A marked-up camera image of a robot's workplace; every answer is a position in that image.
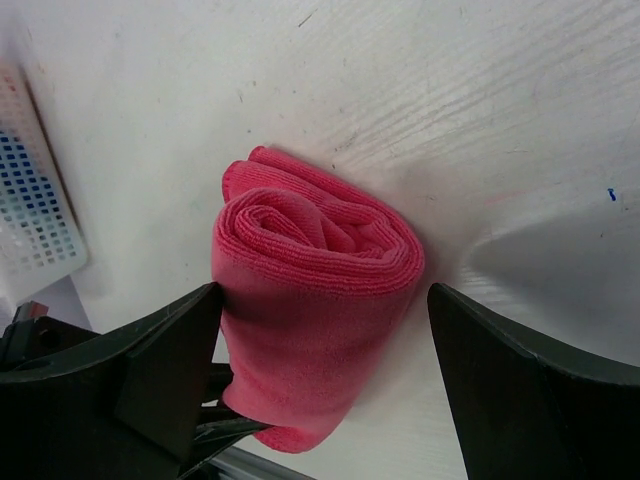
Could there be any pink towel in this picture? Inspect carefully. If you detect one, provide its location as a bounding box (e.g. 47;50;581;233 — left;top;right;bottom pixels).
211;146;426;454

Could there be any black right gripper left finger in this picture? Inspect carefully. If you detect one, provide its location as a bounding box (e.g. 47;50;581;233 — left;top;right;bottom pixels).
0;282;225;480

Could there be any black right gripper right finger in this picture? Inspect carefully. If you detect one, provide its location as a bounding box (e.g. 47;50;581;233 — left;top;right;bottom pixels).
427;283;639;479

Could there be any white plastic basket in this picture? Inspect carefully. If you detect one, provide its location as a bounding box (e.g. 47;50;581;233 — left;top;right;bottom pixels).
1;62;87;295

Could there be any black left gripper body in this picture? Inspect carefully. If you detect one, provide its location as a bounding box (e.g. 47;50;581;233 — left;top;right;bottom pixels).
0;302;274;471

